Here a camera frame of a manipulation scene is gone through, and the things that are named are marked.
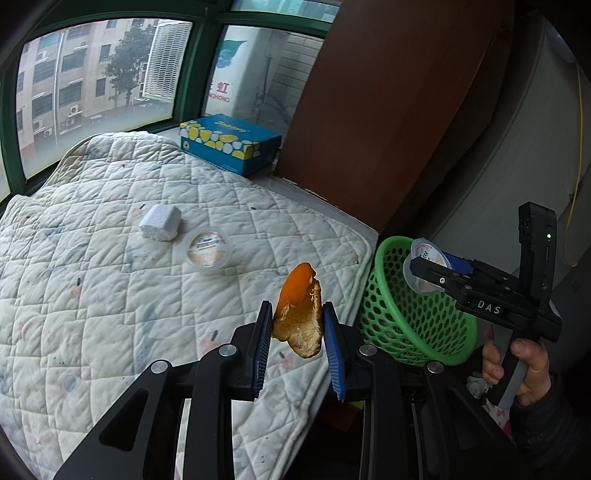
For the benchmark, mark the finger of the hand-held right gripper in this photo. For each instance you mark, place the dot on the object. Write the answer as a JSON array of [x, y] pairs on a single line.
[[457, 265], [431, 274]]

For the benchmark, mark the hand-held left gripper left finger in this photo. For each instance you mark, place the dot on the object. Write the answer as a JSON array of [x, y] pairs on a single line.
[[263, 350]]

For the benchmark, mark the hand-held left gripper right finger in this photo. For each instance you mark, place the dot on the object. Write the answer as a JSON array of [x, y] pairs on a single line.
[[333, 355]]

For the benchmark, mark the small clear jelly cup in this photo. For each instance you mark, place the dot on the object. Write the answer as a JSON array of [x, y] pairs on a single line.
[[422, 251]]

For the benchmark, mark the green plastic basket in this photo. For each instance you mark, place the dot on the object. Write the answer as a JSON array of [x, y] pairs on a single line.
[[392, 314]]

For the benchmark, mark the orange peel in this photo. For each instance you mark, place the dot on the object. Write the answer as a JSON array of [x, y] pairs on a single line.
[[298, 304]]

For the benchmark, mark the person's right forearm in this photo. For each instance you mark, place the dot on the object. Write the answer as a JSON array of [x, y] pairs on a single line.
[[554, 429]]

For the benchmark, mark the person's right hand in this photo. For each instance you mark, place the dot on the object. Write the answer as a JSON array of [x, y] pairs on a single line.
[[531, 355]]

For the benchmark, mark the large clear jelly cup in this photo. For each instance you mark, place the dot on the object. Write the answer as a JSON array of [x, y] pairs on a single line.
[[207, 249]]

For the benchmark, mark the white quilted blanket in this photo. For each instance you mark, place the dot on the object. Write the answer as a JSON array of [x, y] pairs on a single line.
[[115, 300]]

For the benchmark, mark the pink floral cloth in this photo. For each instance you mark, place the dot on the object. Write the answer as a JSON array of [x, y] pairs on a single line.
[[501, 415]]

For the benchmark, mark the white foam chunk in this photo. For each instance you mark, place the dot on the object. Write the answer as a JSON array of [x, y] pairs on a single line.
[[159, 224]]

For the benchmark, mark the brown wooden board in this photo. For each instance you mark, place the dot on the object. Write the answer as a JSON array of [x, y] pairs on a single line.
[[383, 101]]

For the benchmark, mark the blue spotted tissue box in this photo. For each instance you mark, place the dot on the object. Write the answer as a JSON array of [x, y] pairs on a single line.
[[231, 138]]

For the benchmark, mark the white printed appliance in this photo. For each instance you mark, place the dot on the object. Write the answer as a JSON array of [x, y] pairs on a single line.
[[249, 78]]

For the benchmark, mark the white louvred air conditioner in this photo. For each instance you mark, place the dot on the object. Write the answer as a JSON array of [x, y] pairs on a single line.
[[166, 60]]

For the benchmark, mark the green window frame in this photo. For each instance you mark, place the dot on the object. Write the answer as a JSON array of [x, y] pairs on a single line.
[[189, 78]]

